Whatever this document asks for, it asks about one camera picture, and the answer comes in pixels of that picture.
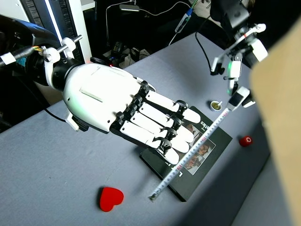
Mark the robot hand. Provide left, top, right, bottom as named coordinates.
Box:
left=61, top=63, right=202, bottom=165
left=223, top=37, right=269, bottom=108

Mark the white grey tape measure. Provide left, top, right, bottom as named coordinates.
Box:
left=148, top=86, right=250, bottom=202

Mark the black hardcover book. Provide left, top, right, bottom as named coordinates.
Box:
left=140, top=105, right=233, bottom=202

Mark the power strip with plugs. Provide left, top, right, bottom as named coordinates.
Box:
left=90, top=41, right=151, bottom=69

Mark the small round cup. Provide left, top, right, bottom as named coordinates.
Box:
left=210, top=100, right=223, bottom=112

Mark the tan cardboard box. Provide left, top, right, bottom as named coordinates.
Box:
left=249, top=16, right=301, bottom=226

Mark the white adapter box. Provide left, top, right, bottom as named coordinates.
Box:
left=175, top=13, right=191, bottom=33

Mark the small red block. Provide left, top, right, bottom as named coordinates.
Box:
left=239, top=136, right=253, bottom=148

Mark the grey power brick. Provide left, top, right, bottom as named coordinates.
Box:
left=119, top=4, right=141, bottom=12

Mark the red heart block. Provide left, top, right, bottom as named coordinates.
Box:
left=98, top=186, right=125, bottom=212

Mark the white column with light strip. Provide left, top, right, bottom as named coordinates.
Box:
left=0, top=0, right=92, bottom=64

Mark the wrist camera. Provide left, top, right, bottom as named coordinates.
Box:
left=70, top=116, right=89, bottom=132
left=210, top=61, right=225, bottom=76

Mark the thin black cable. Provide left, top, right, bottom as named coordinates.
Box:
left=195, top=32, right=213, bottom=73
left=43, top=108, right=68, bottom=123

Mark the thin white cable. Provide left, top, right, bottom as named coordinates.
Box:
left=105, top=3, right=122, bottom=47
left=138, top=1, right=190, bottom=16

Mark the thick black cable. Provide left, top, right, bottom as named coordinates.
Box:
left=0, top=46, right=47, bottom=68

